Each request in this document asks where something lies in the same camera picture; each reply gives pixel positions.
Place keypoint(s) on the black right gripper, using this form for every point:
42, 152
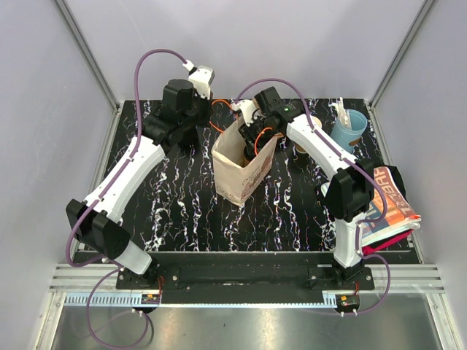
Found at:
249, 135

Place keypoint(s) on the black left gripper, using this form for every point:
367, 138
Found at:
207, 105

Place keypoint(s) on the single brown paper cup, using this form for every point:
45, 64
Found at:
249, 154

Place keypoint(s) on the paper bag orange handles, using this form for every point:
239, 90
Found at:
234, 180

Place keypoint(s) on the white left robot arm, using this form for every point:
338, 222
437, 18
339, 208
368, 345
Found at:
96, 221

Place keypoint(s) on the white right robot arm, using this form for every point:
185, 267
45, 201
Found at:
330, 157

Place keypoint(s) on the wrapped stirrers in holder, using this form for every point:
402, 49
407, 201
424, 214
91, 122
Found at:
342, 114

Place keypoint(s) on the blue cup holder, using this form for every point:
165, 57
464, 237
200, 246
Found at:
348, 138

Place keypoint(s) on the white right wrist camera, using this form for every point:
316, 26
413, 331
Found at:
247, 108

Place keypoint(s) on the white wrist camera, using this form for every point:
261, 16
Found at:
247, 108
201, 77

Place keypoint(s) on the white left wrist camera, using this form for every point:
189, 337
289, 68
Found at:
201, 77

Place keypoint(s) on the aluminium frame post left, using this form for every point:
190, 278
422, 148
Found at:
79, 39

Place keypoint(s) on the aluminium frame post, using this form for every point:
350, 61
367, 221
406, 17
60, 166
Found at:
412, 33
79, 39

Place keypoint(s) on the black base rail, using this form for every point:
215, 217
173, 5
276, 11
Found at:
245, 278

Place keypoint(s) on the aluminium frame post right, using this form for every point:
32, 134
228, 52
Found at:
412, 33

